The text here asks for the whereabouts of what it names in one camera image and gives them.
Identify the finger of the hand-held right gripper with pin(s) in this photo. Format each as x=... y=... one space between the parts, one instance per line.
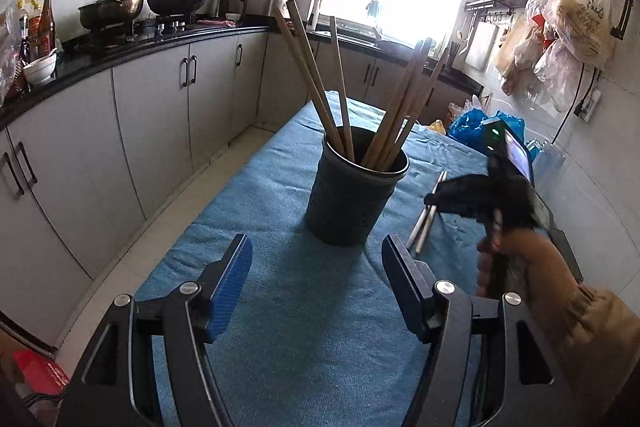
x=462 y=208
x=465 y=189

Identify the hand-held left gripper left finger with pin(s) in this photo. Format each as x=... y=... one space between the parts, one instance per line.
x=232 y=277

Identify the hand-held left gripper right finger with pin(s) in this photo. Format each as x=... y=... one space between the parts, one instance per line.
x=400 y=277

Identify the black perforated utensil holder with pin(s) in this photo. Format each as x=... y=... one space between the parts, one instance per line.
x=350 y=202

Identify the person's right forearm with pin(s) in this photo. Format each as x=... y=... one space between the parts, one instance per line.
x=595 y=347

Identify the dark utensils by window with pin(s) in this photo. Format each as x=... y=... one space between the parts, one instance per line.
x=454 y=49

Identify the person's right hand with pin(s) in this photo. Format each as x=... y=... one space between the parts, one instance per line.
x=527 y=257

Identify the clear glass mug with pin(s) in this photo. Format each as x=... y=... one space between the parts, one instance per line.
x=547 y=164

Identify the blue plastic bag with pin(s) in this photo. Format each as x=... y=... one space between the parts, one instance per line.
x=470 y=129

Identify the yellow packet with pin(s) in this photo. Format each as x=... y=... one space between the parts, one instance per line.
x=437 y=127

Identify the blue towel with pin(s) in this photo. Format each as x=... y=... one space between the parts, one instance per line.
x=310 y=307

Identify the white cutting board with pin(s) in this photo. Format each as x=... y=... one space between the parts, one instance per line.
x=482 y=47

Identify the hanging plastic bags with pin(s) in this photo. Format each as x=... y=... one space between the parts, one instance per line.
x=560 y=37

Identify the white kitchen base cabinets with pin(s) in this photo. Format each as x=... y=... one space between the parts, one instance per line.
x=150 y=117

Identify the red box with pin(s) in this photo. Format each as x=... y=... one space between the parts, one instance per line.
x=42 y=374

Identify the black kitchen countertop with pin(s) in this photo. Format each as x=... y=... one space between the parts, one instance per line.
x=100 y=59

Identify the gas stove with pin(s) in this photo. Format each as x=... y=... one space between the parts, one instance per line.
x=165 y=28

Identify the silver kitchen appliance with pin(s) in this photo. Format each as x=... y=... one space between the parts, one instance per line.
x=265 y=7

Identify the white bowl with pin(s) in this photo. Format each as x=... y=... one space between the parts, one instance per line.
x=40 y=69

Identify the steel pot with lid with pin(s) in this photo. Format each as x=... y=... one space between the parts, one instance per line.
x=112 y=9

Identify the brown glass bottle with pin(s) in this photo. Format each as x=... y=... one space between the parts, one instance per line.
x=46 y=22

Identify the white wall outlet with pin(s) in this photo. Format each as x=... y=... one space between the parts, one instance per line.
x=589 y=104

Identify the black wall shelf rail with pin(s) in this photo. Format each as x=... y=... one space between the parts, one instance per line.
x=495 y=2

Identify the black wall hook rack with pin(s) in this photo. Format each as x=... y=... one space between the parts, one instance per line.
x=622 y=7

